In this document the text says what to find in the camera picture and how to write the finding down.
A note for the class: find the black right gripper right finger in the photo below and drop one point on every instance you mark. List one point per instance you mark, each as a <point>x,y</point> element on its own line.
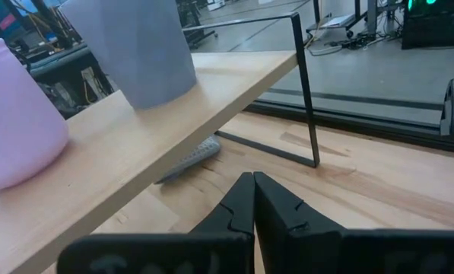
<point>287,236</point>

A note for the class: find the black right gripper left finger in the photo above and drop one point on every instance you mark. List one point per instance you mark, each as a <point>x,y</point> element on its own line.
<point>234,213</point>

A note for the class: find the grey-blue plastic cup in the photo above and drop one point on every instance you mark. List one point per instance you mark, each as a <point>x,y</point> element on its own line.
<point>143,53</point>

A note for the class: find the pink plastic cup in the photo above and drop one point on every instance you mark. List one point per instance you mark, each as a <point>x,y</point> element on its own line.
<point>17,122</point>

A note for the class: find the grey knitted cloth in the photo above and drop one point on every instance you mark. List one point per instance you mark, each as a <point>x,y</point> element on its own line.
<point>196,156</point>

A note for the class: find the black background table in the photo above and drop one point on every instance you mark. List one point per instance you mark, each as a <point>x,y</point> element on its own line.
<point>59,62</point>

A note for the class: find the rolling equipment stand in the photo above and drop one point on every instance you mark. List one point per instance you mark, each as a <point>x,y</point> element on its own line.
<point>371,15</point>

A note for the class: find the black computer with green lights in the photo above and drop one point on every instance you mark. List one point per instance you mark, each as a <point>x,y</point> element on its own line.
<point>432,26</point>

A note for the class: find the wooden shelf with black frame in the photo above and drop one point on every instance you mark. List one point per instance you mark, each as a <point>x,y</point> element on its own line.
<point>135,152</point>

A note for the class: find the black aluminium table frame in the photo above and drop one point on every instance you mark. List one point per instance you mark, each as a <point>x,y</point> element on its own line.
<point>363,128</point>

